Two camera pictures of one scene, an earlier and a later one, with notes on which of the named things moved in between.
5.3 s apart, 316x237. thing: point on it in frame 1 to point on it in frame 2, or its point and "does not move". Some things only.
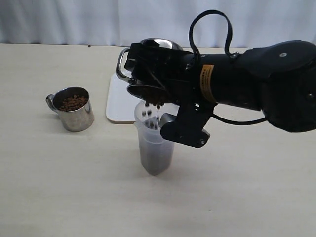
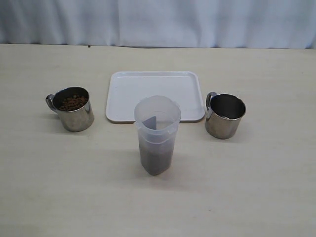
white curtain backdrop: (117, 23) does not move
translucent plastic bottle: (156, 152) does not move
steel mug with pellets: (73, 104) does not move
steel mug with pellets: (148, 93) to (224, 112)
